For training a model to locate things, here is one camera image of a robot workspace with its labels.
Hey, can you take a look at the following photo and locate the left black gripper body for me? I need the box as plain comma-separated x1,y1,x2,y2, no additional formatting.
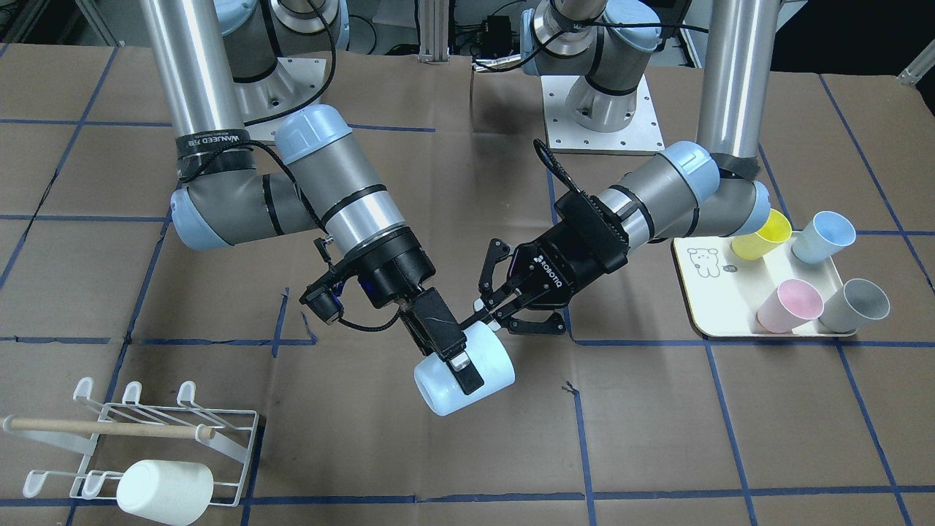
507,192,629,308

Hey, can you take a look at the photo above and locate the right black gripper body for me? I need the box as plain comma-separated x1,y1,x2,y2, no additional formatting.
299,229,468,359

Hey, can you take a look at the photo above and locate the light blue cup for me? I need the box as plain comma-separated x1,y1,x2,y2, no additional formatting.
414,321,515,416
791,210,856,265

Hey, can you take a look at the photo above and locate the white ikea cup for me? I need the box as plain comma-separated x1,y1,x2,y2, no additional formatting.
116,460,214,525

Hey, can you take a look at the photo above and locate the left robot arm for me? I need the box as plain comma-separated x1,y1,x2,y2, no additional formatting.
460,1,780,334

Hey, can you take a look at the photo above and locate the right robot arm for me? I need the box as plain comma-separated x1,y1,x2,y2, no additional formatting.
142,1,485,395

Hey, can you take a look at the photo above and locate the yellow cup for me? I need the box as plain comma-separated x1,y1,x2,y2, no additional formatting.
730,209,793,261

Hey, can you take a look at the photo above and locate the pink cup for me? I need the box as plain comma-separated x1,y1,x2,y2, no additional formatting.
757,278,825,333

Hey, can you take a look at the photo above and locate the grey cup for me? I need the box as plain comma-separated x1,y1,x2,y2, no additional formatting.
819,278,891,333

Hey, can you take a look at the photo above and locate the cream serving tray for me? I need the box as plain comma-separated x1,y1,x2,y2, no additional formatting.
672,237,844,338

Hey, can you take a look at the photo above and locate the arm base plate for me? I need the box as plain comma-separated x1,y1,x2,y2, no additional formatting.
234,58,327,126
541,75,665,156

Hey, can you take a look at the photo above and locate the white wire cup rack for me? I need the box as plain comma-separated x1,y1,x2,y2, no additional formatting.
2,377,261,507

